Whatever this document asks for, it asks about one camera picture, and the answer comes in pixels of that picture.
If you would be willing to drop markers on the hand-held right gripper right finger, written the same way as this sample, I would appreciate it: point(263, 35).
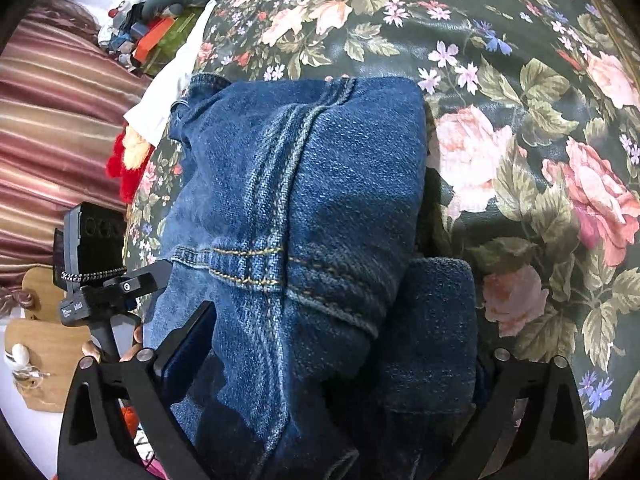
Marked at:
point(492, 400)

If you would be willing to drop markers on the person's left hand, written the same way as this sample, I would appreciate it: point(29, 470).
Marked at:
point(131, 347)

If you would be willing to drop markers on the blue denim jacket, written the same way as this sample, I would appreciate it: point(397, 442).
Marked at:
point(310, 240)

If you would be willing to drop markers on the floral printed blanket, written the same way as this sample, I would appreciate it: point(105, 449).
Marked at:
point(525, 135)

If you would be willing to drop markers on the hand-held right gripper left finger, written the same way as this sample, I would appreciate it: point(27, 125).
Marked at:
point(192, 355)

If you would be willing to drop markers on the red plush toy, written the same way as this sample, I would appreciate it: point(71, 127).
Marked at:
point(127, 160)

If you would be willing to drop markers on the grey plush item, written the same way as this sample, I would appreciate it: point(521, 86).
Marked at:
point(175, 0)

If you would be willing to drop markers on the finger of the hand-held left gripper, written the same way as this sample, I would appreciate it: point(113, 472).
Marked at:
point(150, 277)

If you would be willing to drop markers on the wooden heart board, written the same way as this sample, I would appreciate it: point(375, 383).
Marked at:
point(50, 365)
point(42, 292)

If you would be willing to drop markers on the white cloth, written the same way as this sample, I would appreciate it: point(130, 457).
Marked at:
point(165, 95)

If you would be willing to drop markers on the green box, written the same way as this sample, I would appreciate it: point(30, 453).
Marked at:
point(175, 35)

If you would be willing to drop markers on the pile of small clutter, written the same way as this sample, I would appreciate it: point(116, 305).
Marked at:
point(132, 32)

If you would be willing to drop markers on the striped curtain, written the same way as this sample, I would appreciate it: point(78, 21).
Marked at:
point(55, 150)

